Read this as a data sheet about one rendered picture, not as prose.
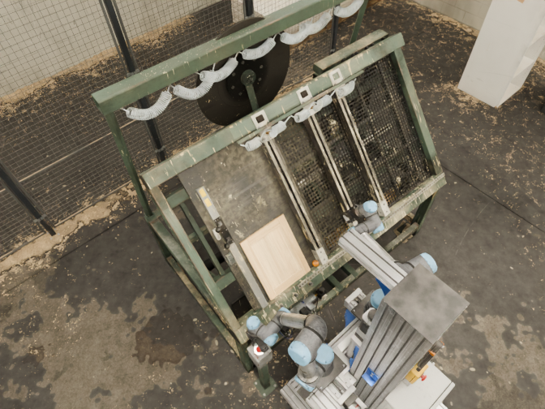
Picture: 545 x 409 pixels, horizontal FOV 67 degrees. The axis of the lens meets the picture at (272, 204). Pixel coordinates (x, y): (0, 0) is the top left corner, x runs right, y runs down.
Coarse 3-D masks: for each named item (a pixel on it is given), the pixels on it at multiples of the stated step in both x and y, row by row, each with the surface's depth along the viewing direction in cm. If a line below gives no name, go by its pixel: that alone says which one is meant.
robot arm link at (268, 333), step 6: (270, 324) 232; (276, 324) 231; (258, 330) 230; (264, 330) 229; (270, 330) 229; (276, 330) 230; (258, 336) 230; (264, 336) 228; (270, 336) 227; (276, 336) 228; (270, 342) 226
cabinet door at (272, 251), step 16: (272, 224) 284; (288, 224) 290; (256, 240) 280; (272, 240) 286; (288, 240) 291; (256, 256) 281; (272, 256) 287; (288, 256) 293; (256, 272) 282; (272, 272) 288; (288, 272) 294; (304, 272) 300; (272, 288) 289
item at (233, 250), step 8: (208, 208) 260; (216, 216) 262; (224, 240) 268; (232, 248) 270; (240, 256) 273; (240, 264) 273; (248, 272) 277; (248, 280) 277; (256, 288) 281; (256, 296) 281; (264, 304) 285
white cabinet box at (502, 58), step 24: (504, 0) 453; (528, 0) 435; (504, 24) 467; (528, 24) 448; (480, 48) 503; (504, 48) 481; (528, 48) 517; (480, 72) 521; (504, 72) 497; (528, 72) 533; (480, 96) 539; (504, 96) 543
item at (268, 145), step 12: (252, 120) 261; (264, 120) 265; (264, 144) 271; (276, 156) 275; (276, 168) 276; (288, 180) 281; (288, 192) 282; (300, 204) 287; (300, 216) 288; (312, 228) 294; (312, 240) 294; (312, 252) 303; (324, 252) 300
